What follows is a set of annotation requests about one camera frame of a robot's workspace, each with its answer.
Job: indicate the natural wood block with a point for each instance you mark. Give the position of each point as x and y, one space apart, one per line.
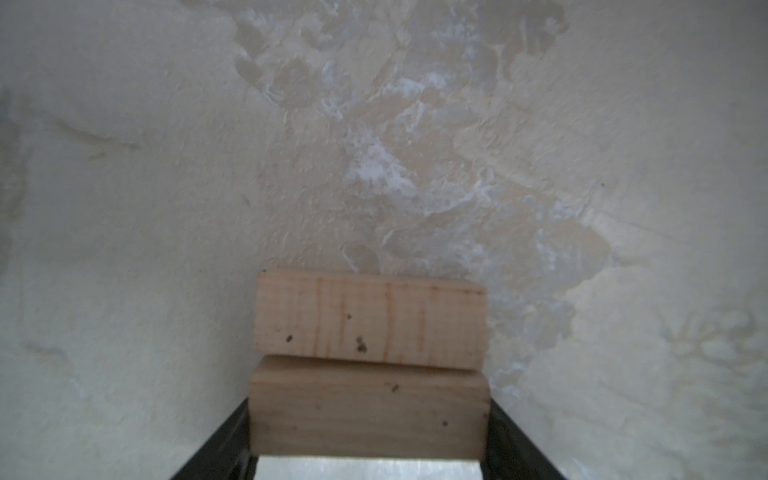
396 320
312 407

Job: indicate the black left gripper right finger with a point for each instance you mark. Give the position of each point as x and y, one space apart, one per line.
510 454

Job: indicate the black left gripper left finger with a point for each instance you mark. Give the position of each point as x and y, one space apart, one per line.
226 455

